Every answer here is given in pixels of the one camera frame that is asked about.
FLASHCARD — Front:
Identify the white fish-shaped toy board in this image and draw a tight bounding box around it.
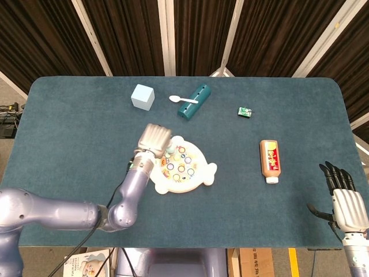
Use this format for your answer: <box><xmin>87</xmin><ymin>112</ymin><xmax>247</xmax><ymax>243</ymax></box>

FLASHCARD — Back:
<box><xmin>148</xmin><ymin>135</ymin><xmax>218</xmax><ymax>194</ymax></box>

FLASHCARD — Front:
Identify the light blue cube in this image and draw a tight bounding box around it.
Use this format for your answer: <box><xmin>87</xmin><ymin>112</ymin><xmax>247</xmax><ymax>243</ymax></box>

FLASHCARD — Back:
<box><xmin>130</xmin><ymin>84</ymin><xmax>156</xmax><ymax>111</ymax></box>

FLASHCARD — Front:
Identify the teal felt table mat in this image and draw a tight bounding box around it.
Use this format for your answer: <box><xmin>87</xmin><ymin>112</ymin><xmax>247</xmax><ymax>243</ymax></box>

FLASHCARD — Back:
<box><xmin>0</xmin><ymin>76</ymin><xmax>369</xmax><ymax>249</ymax></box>

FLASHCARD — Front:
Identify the brown sauce bottle red label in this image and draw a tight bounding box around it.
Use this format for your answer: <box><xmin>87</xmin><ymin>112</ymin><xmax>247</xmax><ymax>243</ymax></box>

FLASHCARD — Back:
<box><xmin>259</xmin><ymin>139</ymin><xmax>280</xmax><ymax>185</ymax></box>

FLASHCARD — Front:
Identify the lavender robot base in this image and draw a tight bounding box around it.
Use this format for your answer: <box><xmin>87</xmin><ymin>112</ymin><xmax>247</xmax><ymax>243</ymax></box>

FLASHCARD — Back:
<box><xmin>115</xmin><ymin>247</ymin><xmax>228</xmax><ymax>277</ymax></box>

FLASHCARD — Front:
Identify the brown cardboard box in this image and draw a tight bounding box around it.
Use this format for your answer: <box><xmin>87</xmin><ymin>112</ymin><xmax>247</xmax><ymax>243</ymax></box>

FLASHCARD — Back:
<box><xmin>227</xmin><ymin>248</ymin><xmax>274</xmax><ymax>277</ymax></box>

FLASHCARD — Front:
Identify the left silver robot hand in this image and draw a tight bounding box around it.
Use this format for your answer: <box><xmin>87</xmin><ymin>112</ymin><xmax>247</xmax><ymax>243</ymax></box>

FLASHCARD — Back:
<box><xmin>135</xmin><ymin>123</ymin><xmax>174</xmax><ymax>159</ymax></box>

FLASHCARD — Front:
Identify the dark teal holder block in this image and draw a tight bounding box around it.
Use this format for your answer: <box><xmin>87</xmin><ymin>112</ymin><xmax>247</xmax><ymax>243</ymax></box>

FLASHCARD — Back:
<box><xmin>176</xmin><ymin>83</ymin><xmax>212</xmax><ymax>122</ymax></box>

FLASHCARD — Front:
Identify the dark brown curtain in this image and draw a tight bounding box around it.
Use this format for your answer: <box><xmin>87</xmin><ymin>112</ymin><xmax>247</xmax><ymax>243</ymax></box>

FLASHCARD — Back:
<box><xmin>0</xmin><ymin>0</ymin><xmax>369</xmax><ymax>142</ymax></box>

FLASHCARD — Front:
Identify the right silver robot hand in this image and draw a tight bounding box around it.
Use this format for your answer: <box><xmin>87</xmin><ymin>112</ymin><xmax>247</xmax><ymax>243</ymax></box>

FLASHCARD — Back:
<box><xmin>306</xmin><ymin>160</ymin><xmax>369</xmax><ymax>236</ymax></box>

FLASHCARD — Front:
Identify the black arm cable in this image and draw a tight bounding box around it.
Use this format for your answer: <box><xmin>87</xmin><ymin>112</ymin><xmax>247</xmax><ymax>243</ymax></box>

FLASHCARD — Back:
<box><xmin>47</xmin><ymin>157</ymin><xmax>136</xmax><ymax>277</ymax></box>

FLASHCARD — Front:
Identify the white plastic spoon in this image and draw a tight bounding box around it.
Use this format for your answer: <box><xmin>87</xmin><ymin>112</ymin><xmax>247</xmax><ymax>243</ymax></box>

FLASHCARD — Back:
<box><xmin>168</xmin><ymin>95</ymin><xmax>199</xmax><ymax>104</ymax></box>

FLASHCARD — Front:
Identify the white frame post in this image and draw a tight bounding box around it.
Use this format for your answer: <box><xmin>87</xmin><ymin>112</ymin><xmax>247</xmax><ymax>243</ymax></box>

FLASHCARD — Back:
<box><xmin>71</xmin><ymin>0</ymin><xmax>113</xmax><ymax>77</ymax></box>
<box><xmin>210</xmin><ymin>0</ymin><xmax>246</xmax><ymax>77</ymax></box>
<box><xmin>157</xmin><ymin>0</ymin><xmax>176</xmax><ymax>77</ymax></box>
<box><xmin>292</xmin><ymin>0</ymin><xmax>361</xmax><ymax>78</ymax></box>

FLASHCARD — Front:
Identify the black floor electronics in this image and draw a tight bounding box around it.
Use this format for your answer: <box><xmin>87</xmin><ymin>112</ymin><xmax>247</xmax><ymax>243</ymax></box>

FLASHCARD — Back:
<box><xmin>0</xmin><ymin>102</ymin><xmax>25</xmax><ymax>139</ymax></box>

